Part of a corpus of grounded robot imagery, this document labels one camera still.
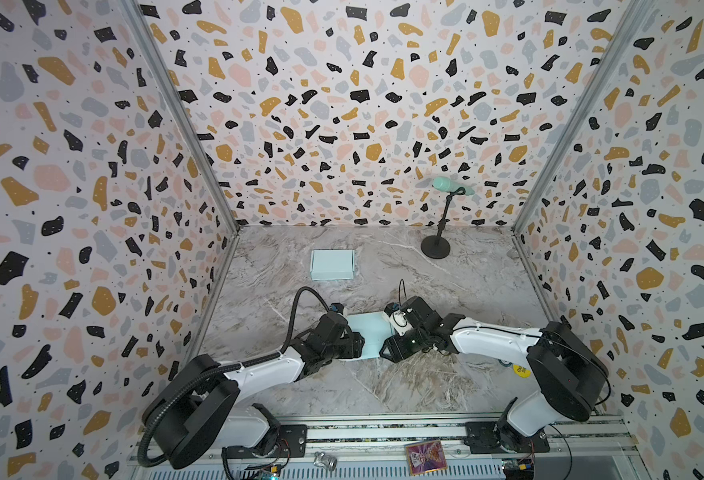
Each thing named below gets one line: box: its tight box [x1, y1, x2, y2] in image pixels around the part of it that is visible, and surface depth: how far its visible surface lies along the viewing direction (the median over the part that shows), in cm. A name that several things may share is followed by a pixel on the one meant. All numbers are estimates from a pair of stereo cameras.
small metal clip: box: [313, 451, 338, 471], surface depth 71 cm
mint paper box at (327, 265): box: [310, 250, 355, 281], surface depth 108 cm
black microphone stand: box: [421, 186, 466, 259], surface depth 118 cm
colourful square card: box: [406, 440, 448, 476], surface depth 72 cm
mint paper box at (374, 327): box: [346, 312, 395, 359], surface depth 89 cm
